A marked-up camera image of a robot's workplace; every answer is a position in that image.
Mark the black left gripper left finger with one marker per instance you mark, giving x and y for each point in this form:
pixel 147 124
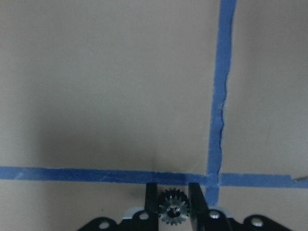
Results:
pixel 151 207

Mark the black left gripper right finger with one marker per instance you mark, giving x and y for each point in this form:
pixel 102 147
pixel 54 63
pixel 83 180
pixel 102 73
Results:
pixel 198 207

